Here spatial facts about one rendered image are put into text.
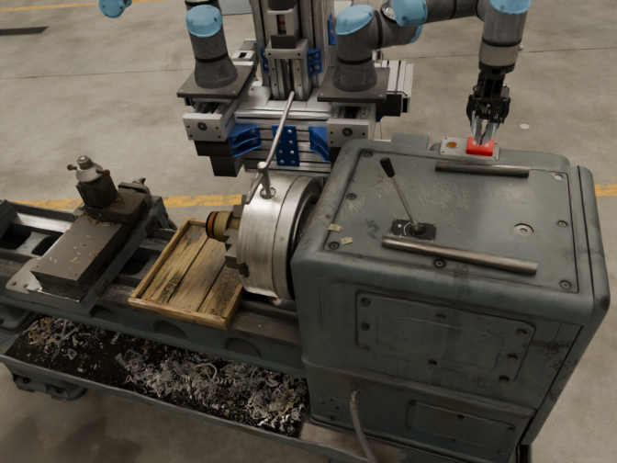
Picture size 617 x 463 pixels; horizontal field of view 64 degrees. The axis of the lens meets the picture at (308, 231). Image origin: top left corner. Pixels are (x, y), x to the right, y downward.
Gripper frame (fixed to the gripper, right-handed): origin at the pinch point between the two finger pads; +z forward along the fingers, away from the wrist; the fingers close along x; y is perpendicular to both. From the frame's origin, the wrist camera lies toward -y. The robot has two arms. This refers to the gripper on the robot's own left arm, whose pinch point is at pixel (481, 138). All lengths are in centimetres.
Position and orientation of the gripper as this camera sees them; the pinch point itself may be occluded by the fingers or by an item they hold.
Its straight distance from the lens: 124.6
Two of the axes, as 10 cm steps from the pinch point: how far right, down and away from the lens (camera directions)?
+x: 9.5, 1.5, -2.7
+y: -3.0, 6.8, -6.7
